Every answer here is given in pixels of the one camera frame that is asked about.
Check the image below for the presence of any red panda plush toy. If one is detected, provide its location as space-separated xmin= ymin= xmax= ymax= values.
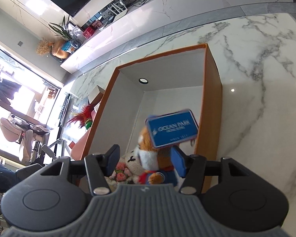
xmin=134 ymin=108 xmax=200 ymax=187

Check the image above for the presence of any white wifi router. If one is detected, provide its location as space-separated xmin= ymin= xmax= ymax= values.
xmin=108 ymin=0 xmax=128 ymax=22

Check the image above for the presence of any copper round pot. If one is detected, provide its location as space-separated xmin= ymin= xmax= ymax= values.
xmin=51 ymin=39 xmax=70 ymax=59

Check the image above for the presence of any red feather toy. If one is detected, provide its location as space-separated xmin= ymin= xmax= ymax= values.
xmin=67 ymin=104 xmax=94 ymax=130

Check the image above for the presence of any white bear plush with flowers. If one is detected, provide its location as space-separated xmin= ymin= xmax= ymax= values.
xmin=105 ymin=151 xmax=144 ymax=192

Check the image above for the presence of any potted green plant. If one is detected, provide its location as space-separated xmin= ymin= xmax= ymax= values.
xmin=48 ymin=16 xmax=73 ymax=41

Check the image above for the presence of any red gift box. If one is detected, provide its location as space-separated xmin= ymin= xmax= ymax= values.
xmin=83 ymin=26 xmax=95 ymax=39

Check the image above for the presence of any orange cardboard box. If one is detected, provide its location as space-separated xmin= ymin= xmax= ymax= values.
xmin=79 ymin=43 xmax=223 ymax=193

